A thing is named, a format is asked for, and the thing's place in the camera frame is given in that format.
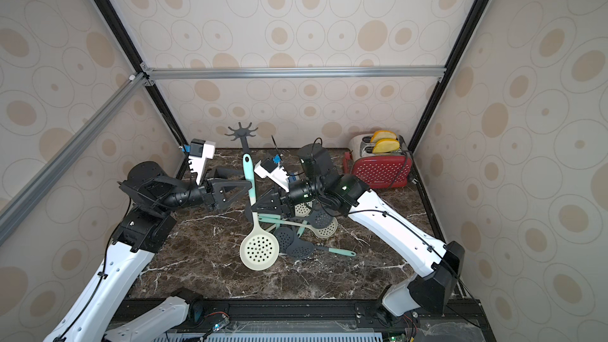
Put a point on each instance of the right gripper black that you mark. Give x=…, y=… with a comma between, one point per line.
x=276, y=198

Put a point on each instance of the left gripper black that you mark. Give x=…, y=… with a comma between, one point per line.
x=214, y=194

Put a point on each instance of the cream skimmer mint handle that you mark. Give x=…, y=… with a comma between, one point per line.
x=323, y=233
x=260, y=249

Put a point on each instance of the grey utensil rack stand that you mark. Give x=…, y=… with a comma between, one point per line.
x=242, y=133

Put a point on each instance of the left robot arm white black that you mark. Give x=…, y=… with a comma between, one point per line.
x=154, y=196

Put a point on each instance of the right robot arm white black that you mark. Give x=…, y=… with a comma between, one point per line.
x=437, y=264

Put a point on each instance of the grey skimmer lower left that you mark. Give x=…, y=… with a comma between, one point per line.
x=285, y=237

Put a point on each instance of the grey skimmer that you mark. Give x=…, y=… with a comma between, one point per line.
x=285, y=237
x=319, y=219

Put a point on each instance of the grey skimmer centre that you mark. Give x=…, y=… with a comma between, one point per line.
x=319, y=219

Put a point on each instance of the red silver toaster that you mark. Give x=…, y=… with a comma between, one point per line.
x=391, y=170

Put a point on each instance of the yellow bread slice front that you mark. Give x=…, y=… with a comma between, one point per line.
x=384, y=146

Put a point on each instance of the yellow bread slice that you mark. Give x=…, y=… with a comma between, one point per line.
x=384, y=146
x=382, y=134

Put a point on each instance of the yellow bread slice rear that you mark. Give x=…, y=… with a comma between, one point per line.
x=382, y=134

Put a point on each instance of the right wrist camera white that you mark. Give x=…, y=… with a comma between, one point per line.
x=272, y=168

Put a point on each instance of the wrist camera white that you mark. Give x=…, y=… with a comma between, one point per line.
x=198, y=152
x=272, y=168

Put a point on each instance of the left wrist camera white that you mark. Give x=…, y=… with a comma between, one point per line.
x=198, y=152

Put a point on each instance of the grey skimmer mint handle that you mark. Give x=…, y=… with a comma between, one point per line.
x=300, y=249

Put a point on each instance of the aluminium frame bar horizontal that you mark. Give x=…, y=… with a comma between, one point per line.
x=311, y=72

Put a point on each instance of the aluminium frame bar left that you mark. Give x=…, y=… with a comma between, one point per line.
x=29, y=197

